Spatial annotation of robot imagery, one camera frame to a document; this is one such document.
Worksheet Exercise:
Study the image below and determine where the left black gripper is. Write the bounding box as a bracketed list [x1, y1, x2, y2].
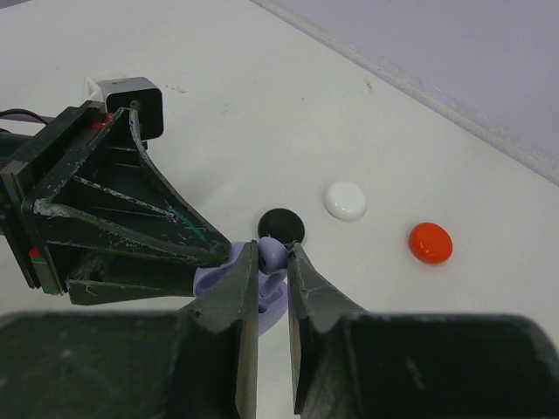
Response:
[1, 101, 231, 306]

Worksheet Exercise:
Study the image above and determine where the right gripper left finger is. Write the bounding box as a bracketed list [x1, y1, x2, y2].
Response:
[0, 239, 259, 419]

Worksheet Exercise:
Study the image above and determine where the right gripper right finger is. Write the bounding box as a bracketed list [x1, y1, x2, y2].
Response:
[287, 244, 558, 418]

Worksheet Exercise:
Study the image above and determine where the purple earbud charging case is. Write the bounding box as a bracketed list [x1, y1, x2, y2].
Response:
[192, 241, 287, 335]

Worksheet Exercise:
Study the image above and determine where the white earbud charging case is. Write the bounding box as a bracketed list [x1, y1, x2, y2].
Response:
[322, 181, 367, 222]

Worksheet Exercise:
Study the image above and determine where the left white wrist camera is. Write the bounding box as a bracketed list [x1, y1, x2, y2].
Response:
[83, 73, 164, 141]

